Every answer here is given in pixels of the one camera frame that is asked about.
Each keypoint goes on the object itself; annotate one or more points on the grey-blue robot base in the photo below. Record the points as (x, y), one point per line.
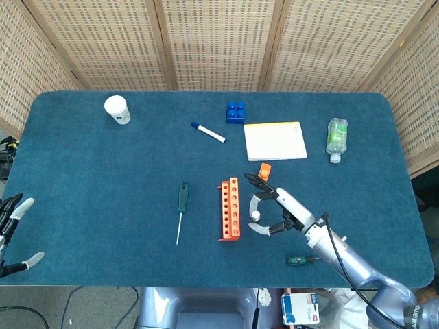
(192, 308)

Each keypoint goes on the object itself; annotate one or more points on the blue white cardboard box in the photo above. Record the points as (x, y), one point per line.
(298, 308)

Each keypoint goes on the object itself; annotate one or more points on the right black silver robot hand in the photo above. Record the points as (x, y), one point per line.
(295, 209)

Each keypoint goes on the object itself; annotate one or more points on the white perforated plate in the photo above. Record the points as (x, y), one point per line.
(264, 298)

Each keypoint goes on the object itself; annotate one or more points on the woven wicker folding screen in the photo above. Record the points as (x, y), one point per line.
(219, 41)

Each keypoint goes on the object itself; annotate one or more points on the long teal black screwdriver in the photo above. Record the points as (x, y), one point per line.
(183, 197)

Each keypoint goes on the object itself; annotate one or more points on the orange test tube rack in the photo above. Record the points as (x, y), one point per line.
(230, 212)

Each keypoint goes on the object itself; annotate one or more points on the white yellow-edged notepad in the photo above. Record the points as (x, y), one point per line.
(276, 142)

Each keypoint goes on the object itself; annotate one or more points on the blue carpet table cover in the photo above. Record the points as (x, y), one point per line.
(120, 192)

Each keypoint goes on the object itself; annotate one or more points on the short green black screwdriver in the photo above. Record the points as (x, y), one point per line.
(298, 260)

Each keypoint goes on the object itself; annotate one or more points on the blue capped white marker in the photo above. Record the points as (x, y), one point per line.
(210, 132)

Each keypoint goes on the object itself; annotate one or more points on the clear green-label plastic bottle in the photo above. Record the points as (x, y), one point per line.
(337, 137)

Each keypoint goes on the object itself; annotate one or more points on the small orange purple building block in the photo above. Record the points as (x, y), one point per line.
(265, 170)

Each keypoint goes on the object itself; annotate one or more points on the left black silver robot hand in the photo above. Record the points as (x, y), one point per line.
(4, 240)

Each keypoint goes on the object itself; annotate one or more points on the blue four-stud building block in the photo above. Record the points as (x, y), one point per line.
(235, 113)

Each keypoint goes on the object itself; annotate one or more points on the white floral paper cup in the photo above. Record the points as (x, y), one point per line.
(116, 108)

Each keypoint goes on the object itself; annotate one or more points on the white crumpled cloth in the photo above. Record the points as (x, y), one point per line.
(339, 308)

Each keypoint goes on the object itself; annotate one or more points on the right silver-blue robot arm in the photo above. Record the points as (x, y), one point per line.
(346, 260)

